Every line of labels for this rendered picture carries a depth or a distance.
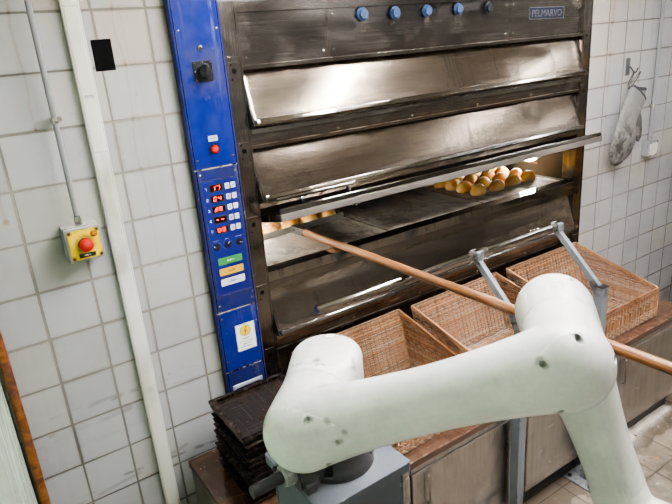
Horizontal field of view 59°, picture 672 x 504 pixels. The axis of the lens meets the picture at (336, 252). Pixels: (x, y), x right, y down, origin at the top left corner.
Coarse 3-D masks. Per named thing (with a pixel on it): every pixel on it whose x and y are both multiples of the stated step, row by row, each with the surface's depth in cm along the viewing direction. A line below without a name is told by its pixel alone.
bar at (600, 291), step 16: (560, 224) 247; (512, 240) 234; (560, 240) 249; (464, 256) 220; (480, 256) 223; (576, 256) 244; (432, 272) 212; (592, 272) 242; (368, 288) 198; (384, 288) 201; (496, 288) 220; (592, 288) 243; (608, 288) 239; (320, 304) 189; (336, 304) 191; (512, 320) 217; (512, 432) 230; (512, 448) 233; (512, 464) 235; (512, 480) 237; (576, 480) 269; (512, 496) 240
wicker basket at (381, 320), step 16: (384, 320) 252; (400, 320) 256; (352, 336) 243; (368, 336) 247; (384, 336) 252; (400, 336) 256; (416, 336) 250; (432, 336) 242; (368, 352) 246; (384, 352) 252; (400, 352) 256; (416, 352) 253; (432, 352) 244; (448, 352) 236; (368, 368) 247; (400, 368) 256; (400, 448) 206
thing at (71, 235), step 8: (72, 224) 174; (88, 224) 173; (96, 224) 173; (64, 232) 168; (72, 232) 169; (80, 232) 171; (88, 232) 172; (64, 240) 170; (72, 240) 170; (80, 240) 171; (96, 240) 174; (64, 248) 174; (72, 248) 170; (96, 248) 174; (104, 248) 176; (72, 256) 171; (80, 256) 172; (88, 256) 173; (96, 256) 175
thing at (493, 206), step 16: (528, 192) 294; (544, 192) 298; (480, 208) 274; (496, 208) 280; (416, 224) 259; (432, 224) 259; (448, 224) 265; (368, 240) 243; (384, 240) 246; (400, 240) 251; (304, 256) 231; (320, 256) 230; (336, 256) 234; (272, 272) 219; (288, 272) 223
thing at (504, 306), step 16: (320, 240) 244; (336, 240) 237; (368, 256) 220; (416, 272) 201; (448, 288) 190; (464, 288) 185; (496, 304) 175; (512, 304) 172; (624, 352) 145; (640, 352) 143; (656, 368) 140
